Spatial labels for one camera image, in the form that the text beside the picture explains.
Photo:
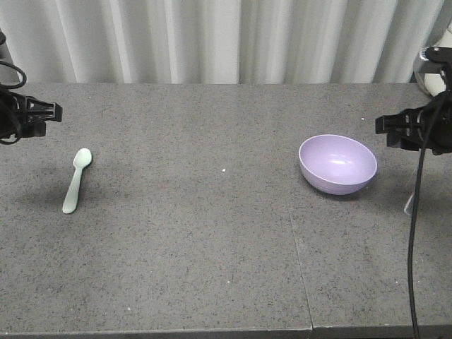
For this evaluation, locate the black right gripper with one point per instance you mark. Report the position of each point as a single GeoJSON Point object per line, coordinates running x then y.
{"type": "Point", "coordinates": [427, 126]}

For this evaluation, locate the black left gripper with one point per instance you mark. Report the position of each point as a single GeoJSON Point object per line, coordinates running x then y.
{"type": "Point", "coordinates": [25, 116]}

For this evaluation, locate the pale green plastic spoon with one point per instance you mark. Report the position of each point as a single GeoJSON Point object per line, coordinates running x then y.
{"type": "Point", "coordinates": [82, 159]}

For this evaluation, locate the purple plastic bowl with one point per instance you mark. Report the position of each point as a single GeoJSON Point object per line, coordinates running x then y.
{"type": "Point", "coordinates": [336, 164]}

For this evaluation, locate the white blender appliance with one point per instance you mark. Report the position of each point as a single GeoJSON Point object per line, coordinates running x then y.
{"type": "Point", "coordinates": [431, 83]}

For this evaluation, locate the white pleated curtain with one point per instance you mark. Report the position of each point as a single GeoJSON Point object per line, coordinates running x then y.
{"type": "Point", "coordinates": [222, 42]}

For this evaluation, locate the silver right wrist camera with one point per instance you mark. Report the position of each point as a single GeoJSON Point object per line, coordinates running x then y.
{"type": "Point", "coordinates": [435, 54]}

